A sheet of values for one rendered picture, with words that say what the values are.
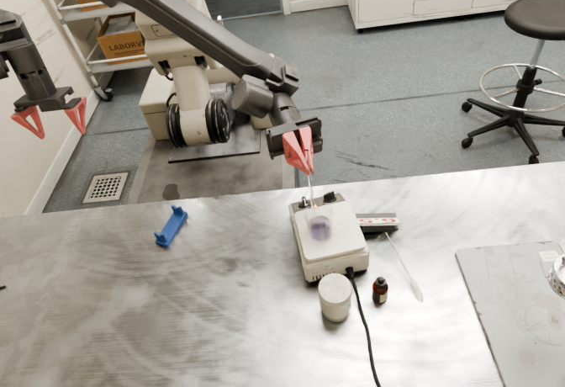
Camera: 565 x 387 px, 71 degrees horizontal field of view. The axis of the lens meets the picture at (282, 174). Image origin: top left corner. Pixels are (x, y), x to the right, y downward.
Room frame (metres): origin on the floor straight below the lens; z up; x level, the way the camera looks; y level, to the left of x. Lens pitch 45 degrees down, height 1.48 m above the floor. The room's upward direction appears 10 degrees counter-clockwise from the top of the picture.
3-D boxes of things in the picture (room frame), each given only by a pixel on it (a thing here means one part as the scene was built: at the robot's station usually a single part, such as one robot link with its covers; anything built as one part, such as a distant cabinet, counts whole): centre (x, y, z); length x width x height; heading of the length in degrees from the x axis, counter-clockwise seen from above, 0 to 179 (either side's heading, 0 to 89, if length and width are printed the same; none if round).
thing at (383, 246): (0.46, -0.19, 0.76); 0.06 x 0.06 x 0.02
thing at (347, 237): (0.47, -0.07, 0.83); 0.12 x 0.12 x 0.01; 3
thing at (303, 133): (0.51, -0.03, 1.01); 0.09 x 0.07 x 0.07; 8
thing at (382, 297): (0.35, -0.14, 0.78); 0.03 x 0.03 x 0.07
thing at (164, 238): (0.62, 0.28, 0.77); 0.10 x 0.03 x 0.04; 154
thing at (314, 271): (0.50, -0.07, 0.79); 0.22 x 0.13 x 0.08; 3
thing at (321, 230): (0.46, -0.05, 0.87); 0.06 x 0.05 x 0.08; 102
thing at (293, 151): (0.51, -0.05, 1.01); 0.09 x 0.07 x 0.07; 8
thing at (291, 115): (0.58, -0.03, 1.01); 0.10 x 0.07 x 0.07; 98
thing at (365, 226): (0.52, -0.19, 0.77); 0.09 x 0.06 x 0.04; 78
